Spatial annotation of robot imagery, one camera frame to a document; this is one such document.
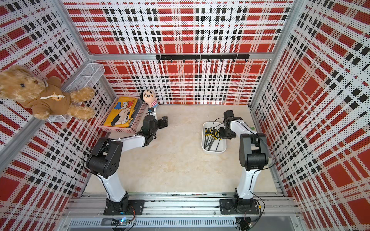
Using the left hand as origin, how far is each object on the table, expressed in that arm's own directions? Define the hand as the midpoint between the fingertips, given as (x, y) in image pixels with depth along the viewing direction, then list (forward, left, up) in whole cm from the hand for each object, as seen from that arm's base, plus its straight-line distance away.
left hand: (164, 116), depth 98 cm
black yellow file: (-7, -29, -13) cm, 32 cm away
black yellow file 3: (-9, -35, -12) cm, 38 cm away
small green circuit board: (-58, +15, -11) cm, 61 cm away
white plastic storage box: (-17, -40, -12) cm, 45 cm away
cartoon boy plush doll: (+18, +14, +2) cm, 23 cm away
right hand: (-10, -43, -8) cm, 45 cm away
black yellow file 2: (-4, -31, -12) cm, 34 cm away
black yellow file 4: (-13, -35, -12) cm, 39 cm away
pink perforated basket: (+14, +21, -5) cm, 26 cm away
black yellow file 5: (-14, -37, -13) cm, 42 cm away
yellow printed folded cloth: (+9, +34, -5) cm, 36 cm away
